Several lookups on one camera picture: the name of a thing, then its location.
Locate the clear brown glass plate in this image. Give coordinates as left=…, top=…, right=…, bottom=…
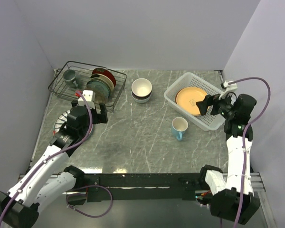
left=83, top=89, right=106, bottom=104

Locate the dark striped bottom bowl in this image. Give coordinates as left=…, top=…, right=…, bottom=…
left=131, top=92, right=152, bottom=104

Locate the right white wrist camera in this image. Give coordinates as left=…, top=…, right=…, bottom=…
left=219, top=81, right=238, bottom=99

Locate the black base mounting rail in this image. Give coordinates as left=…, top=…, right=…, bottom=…
left=71, top=173, right=209, bottom=202

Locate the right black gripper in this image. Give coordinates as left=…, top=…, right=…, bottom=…
left=196, top=90, right=236, bottom=120

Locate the yellow plate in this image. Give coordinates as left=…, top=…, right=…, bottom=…
left=175, top=87, right=207, bottom=116

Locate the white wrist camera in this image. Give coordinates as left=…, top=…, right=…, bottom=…
left=76, top=90, right=95, bottom=109
left=219, top=81, right=238, bottom=99

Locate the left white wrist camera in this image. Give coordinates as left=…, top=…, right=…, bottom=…
left=76, top=90, right=95, bottom=109

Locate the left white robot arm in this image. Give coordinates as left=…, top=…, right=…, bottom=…
left=0, top=101, right=108, bottom=228

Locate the grey ceramic mug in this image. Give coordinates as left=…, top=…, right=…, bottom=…
left=63, top=69, right=79, bottom=89

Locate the white plastic perforated bin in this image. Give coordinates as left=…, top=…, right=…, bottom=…
left=164, top=72, right=225, bottom=131

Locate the cream plate in rack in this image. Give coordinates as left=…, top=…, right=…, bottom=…
left=90, top=74, right=114, bottom=92

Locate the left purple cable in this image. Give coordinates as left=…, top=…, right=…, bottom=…
left=0, top=91, right=114, bottom=228

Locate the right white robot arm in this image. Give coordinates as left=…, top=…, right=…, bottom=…
left=196, top=94, right=260, bottom=225

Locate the dark red plate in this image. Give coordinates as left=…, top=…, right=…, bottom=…
left=92, top=67, right=116, bottom=86

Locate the teal patterned plate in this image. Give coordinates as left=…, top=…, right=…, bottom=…
left=86, top=80, right=111, bottom=98

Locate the purple cable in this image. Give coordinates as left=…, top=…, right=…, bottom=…
left=219, top=77, right=271, bottom=228
left=0, top=91, right=114, bottom=228

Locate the blue striped white plate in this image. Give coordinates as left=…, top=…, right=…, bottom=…
left=52, top=109, right=95, bottom=140

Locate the white top bowl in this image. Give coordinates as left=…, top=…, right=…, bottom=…
left=131, top=78, right=152, bottom=97

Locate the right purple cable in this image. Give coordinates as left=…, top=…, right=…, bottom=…
left=219, top=77, right=271, bottom=228

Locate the light blue mug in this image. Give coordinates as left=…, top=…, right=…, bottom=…
left=171, top=117, right=189, bottom=141

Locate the black wire dish rack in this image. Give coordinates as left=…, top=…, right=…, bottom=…
left=48, top=61, right=127, bottom=113

